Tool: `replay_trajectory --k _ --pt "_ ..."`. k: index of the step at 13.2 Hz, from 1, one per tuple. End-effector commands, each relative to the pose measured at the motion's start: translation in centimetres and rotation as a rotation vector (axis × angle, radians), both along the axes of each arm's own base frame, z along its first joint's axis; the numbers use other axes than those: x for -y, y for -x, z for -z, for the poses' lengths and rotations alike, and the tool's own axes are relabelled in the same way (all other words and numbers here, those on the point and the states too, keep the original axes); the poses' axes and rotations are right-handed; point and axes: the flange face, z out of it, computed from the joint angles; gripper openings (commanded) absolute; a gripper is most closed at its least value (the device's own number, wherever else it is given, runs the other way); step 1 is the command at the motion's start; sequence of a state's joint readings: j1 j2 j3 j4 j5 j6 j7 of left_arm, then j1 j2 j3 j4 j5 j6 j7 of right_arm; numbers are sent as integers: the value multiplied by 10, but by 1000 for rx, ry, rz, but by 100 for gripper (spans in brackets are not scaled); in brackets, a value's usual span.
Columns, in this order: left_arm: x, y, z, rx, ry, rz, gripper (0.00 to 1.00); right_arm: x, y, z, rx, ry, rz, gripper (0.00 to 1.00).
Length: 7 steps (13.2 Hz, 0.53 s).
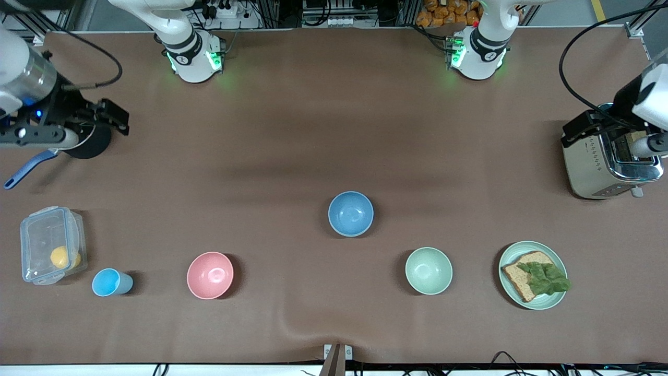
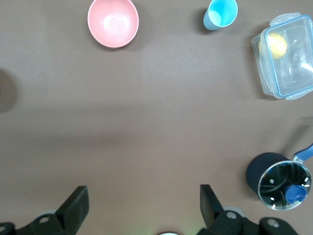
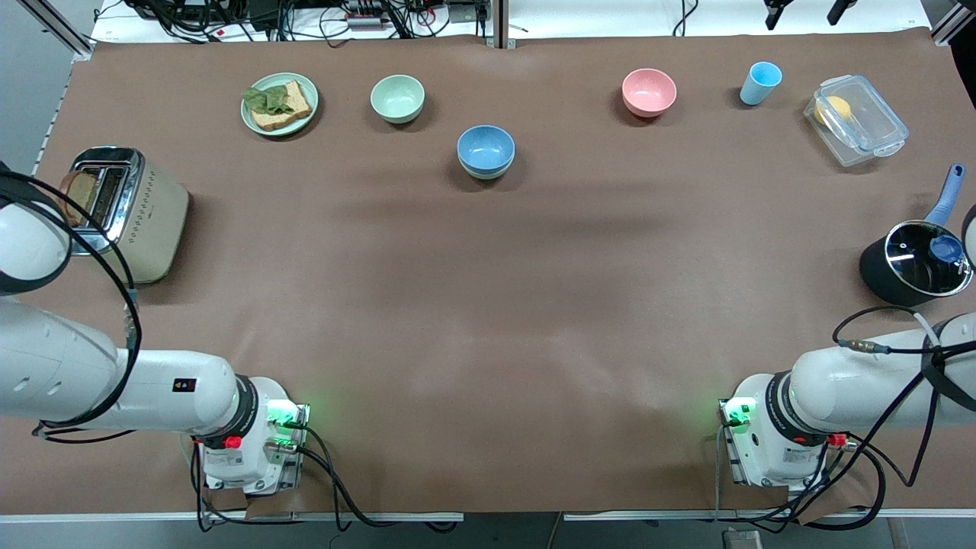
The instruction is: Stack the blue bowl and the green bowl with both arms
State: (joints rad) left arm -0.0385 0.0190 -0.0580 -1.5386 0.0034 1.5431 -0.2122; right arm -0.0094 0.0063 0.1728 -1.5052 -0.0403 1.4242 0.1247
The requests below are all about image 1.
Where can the metal table edge bracket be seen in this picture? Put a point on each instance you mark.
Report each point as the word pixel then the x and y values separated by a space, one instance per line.
pixel 337 357

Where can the clear plastic food container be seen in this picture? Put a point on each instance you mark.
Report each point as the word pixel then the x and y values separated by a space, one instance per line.
pixel 39 235

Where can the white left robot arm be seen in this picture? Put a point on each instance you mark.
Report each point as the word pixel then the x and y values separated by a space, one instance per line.
pixel 482 52

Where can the pink plastic bowl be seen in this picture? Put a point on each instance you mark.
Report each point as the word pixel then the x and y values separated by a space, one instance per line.
pixel 210 275

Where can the blue plastic cup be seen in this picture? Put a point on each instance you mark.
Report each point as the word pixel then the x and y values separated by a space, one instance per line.
pixel 107 282

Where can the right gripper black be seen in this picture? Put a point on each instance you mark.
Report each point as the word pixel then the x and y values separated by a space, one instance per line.
pixel 63 104

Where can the green plate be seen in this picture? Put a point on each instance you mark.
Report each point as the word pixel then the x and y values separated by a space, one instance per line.
pixel 545 302

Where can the green lettuce leaf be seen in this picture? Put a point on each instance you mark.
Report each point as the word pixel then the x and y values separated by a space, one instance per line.
pixel 545 279

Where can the white power strip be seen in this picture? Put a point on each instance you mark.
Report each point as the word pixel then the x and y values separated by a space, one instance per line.
pixel 232 13

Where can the beige metal toaster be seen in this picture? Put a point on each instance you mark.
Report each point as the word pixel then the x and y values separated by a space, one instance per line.
pixel 589 167

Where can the white electronics box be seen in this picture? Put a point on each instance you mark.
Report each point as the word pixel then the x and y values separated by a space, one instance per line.
pixel 339 13

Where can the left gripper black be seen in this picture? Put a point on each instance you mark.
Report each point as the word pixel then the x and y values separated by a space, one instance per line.
pixel 622 106

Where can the brown bread slice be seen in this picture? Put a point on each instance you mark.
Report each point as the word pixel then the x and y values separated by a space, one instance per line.
pixel 514 274

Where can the blue plastic bowl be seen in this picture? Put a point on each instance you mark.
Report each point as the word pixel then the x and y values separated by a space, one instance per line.
pixel 350 213

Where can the bag of orange snacks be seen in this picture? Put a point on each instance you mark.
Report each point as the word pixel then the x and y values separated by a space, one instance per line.
pixel 443 13

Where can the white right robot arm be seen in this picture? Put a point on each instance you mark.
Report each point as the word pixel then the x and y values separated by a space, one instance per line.
pixel 182 52

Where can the aluminium frame post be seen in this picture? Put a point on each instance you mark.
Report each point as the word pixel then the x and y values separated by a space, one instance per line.
pixel 36 21
pixel 644 18

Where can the brown table cloth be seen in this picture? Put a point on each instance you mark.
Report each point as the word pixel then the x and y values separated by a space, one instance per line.
pixel 261 130

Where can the yellow lemon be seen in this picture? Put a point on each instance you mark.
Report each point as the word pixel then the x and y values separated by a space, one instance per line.
pixel 60 257

